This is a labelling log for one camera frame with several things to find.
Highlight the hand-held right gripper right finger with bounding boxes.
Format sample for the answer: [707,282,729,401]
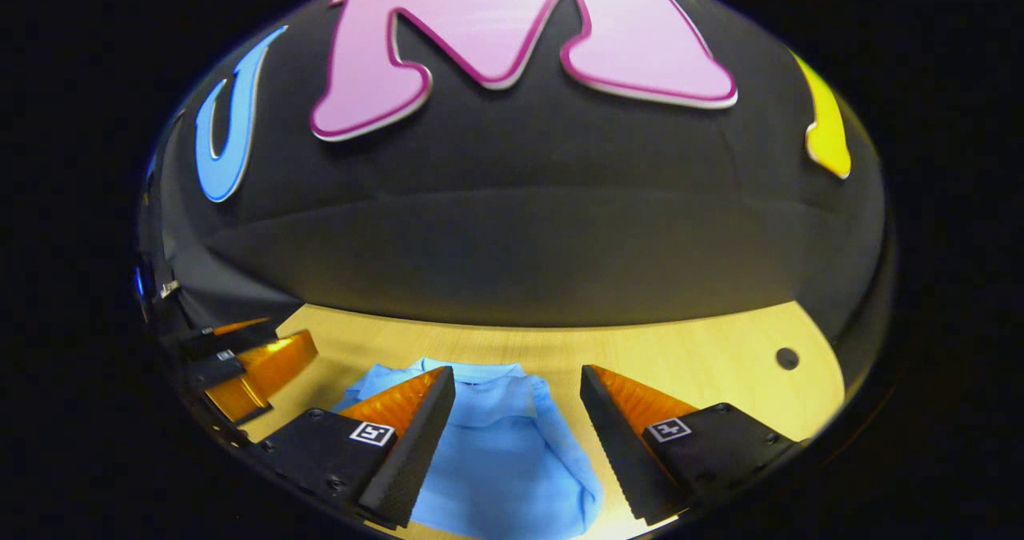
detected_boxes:
[579,365,801,525]

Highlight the light blue T-shirt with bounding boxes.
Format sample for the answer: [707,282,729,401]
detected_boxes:
[332,358,605,539]

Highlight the black backdrop cloth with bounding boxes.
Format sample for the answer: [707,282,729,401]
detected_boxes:
[136,0,893,413]

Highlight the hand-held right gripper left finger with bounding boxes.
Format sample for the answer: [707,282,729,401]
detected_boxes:
[254,366,457,529]

